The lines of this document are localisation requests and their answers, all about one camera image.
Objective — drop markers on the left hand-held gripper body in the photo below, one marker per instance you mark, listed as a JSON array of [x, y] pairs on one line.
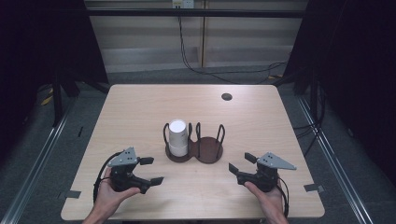
[[123, 159]]

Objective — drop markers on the dark round table grommet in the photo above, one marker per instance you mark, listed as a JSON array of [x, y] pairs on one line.
[[227, 96]]

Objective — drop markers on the black curtain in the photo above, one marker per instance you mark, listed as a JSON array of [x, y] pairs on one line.
[[37, 46], [358, 62]]

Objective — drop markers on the black metal stand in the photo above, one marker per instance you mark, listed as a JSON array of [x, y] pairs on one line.
[[57, 99]]

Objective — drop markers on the person's left hand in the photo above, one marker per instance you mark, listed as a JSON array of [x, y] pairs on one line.
[[109, 196]]

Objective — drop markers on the grey tape strip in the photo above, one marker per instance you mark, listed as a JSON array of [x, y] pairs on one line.
[[71, 194], [313, 187]]

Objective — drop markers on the brown double cup holder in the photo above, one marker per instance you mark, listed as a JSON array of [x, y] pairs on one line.
[[208, 149]]

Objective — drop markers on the black horizontal metal bar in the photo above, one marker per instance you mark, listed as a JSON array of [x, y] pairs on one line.
[[140, 13]]

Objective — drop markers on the person's right hand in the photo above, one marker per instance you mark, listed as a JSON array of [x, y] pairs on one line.
[[267, 199]]

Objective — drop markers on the white patterned paper cup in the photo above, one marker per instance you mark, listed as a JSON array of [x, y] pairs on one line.
[[178, 132], [178, 151]]

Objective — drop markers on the metal floor rail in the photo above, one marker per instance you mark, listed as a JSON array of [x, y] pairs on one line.
[[40, 158], [330, 155]]

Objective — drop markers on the yellow floor tape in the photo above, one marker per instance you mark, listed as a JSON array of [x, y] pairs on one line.
[[47, 100]]

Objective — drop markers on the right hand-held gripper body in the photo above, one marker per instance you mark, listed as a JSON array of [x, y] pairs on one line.
[[270, 161]]

